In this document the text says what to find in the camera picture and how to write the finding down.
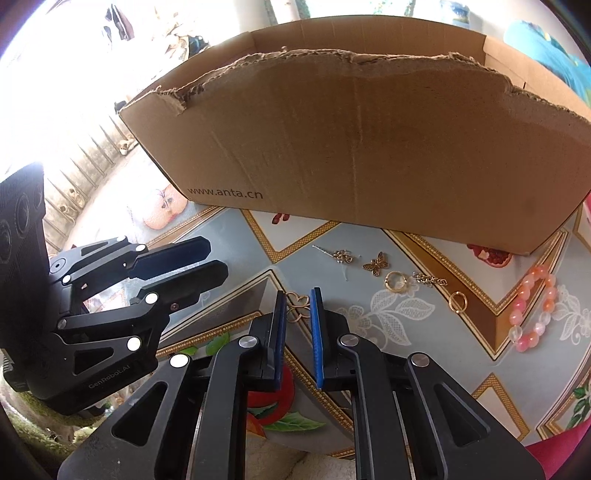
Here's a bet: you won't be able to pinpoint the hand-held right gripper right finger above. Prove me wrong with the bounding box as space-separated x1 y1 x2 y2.
310 287 539 480

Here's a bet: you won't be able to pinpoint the dark hanging clothes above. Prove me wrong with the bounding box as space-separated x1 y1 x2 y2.
102 4 134 42

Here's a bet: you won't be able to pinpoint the fruit print tablecloth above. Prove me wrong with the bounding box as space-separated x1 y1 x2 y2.
60 182 591 457

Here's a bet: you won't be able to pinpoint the blue water jug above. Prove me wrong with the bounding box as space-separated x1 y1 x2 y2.
438 0 472 24

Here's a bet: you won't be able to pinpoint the pile of beige clothes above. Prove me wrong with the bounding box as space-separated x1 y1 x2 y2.
164 32 218 63

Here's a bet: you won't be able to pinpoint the white fleece clothing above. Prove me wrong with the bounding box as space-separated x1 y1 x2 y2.
242 436 358 480

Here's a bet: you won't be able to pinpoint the pink floral blanket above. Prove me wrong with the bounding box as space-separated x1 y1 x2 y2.
524 418 591 480

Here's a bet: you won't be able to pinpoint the pink orange bead bracelet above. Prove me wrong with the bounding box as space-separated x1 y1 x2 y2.
508 264 558 354

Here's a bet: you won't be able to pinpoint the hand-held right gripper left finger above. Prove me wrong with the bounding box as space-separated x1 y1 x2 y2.
58 291 288 480

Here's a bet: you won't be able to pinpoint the gold butterfly pendant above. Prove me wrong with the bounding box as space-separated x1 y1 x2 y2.
361 251 392 278

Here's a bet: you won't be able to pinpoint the gold wire pendant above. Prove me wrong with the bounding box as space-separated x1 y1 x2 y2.
285 293 311 325

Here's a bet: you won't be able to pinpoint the brown cardboard box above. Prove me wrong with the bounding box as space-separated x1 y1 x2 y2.
117 17 591 257

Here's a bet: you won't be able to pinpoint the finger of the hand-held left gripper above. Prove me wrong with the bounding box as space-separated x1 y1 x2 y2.
48 235 212 296
58 259 229 342

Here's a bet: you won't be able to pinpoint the gold ring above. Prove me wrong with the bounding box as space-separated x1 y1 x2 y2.
385 270 410 294

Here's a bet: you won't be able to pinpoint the small gold chain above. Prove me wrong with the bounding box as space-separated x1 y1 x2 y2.
412 272 448 288

